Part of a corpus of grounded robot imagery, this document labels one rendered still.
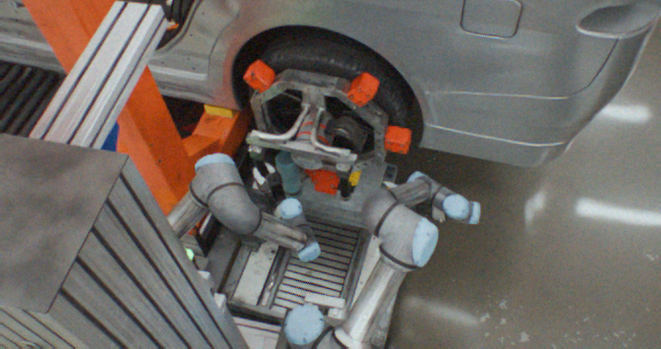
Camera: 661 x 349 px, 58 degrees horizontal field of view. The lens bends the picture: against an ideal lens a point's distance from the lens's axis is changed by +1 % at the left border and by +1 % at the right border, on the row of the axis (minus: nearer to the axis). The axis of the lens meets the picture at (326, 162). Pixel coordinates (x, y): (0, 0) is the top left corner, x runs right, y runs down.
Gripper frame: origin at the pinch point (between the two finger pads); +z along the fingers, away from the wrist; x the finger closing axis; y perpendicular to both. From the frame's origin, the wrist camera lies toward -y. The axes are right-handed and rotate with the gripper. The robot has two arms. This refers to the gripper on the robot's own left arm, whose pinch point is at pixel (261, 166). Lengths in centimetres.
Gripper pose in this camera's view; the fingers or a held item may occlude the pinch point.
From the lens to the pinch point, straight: 233.0
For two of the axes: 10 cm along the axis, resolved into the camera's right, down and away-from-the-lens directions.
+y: 0.7, 5.7, 8.2
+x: 8.8, -4.2, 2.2
